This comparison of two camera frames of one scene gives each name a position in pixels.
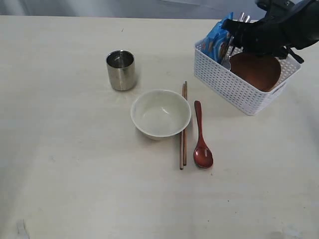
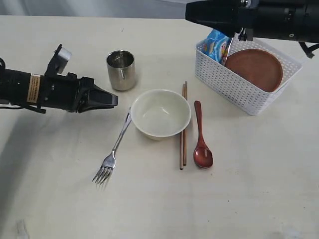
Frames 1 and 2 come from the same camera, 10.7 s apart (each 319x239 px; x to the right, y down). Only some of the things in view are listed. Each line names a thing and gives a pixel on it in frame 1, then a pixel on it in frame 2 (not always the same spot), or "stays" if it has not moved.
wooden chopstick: [182, 140] stays
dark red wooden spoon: [203, 155] stays
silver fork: [246, 20] → [109, 162]
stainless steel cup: [121, 65] stays
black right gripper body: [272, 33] → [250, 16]
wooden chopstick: [185, 130] stays
